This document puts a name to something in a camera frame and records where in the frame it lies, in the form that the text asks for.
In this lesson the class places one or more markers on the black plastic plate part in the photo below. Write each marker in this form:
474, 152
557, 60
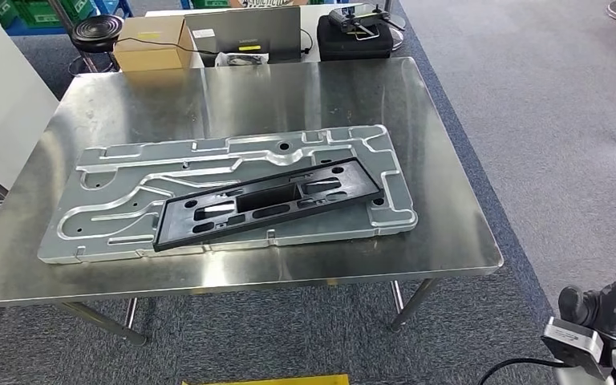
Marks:
180, 228

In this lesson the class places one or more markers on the stainless steel workbench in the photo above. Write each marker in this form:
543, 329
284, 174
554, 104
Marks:
286, 95

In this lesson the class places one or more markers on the black carrying case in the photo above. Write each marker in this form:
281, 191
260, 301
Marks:
350, 48

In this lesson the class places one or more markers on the white desk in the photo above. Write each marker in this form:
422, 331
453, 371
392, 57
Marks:
309, 16

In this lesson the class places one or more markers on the grey laptop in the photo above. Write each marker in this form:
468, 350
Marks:
255, 32

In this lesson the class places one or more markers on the aluminium fixture plate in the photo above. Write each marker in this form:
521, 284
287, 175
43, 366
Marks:
116, 175

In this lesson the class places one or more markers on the cardboard box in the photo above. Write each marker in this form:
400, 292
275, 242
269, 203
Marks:
148, 53

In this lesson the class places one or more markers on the black round stool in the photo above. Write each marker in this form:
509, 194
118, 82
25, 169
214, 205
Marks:
97, 32

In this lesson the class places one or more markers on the white cabinet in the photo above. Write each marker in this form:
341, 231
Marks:
5, 106

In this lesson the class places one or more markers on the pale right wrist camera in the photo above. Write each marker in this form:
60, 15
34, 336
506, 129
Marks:
571, 340

